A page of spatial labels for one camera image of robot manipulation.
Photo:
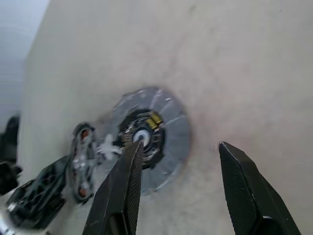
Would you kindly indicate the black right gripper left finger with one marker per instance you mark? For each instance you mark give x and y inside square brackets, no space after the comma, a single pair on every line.
[117,200]

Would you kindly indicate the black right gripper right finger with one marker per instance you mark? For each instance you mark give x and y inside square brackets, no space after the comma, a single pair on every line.
[249,200]

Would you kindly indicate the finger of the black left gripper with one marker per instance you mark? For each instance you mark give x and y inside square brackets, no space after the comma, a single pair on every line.
[8,178]
[36,195]

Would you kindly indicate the copper wound motor stator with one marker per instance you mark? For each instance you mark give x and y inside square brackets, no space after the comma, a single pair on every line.
[82,151]

